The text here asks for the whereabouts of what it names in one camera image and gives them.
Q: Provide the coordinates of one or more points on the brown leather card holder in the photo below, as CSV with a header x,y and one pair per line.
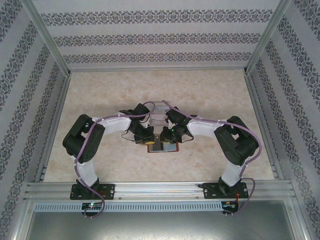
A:
x,y
170,148

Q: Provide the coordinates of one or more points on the black card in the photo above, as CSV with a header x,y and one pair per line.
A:
x,y
157,146

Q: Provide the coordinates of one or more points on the greyish white card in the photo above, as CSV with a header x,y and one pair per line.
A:
x,y
158,122

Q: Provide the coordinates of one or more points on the white card with red print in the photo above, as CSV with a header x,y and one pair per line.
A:
x,y
157,116

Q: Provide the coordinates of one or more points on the light bluish card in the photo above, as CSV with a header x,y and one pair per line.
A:
x,y
161,109

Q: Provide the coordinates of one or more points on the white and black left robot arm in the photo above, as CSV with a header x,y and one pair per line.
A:
x,y
115,125

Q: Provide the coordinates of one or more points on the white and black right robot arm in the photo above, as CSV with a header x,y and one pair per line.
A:
x,y
202,127

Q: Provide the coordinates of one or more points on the clear acrylic card stand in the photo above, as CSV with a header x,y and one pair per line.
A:
x,y
160,103

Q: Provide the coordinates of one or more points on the green circuit board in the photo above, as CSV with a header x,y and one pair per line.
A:
x,y
230,205
92,205

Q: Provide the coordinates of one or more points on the grey metal panel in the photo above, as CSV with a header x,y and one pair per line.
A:
x,y
160,227

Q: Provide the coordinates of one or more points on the long aluminium mounting rail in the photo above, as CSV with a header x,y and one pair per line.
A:
x,y
155,191

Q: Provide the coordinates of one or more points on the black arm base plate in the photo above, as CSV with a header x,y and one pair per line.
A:
x,y
210,191
107,191

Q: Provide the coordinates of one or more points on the aluminium side rail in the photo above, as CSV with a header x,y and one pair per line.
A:
x,y
257,105
60,100

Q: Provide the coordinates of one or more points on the aluminium frame post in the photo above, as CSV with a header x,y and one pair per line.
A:
x,y
51,42
263,42

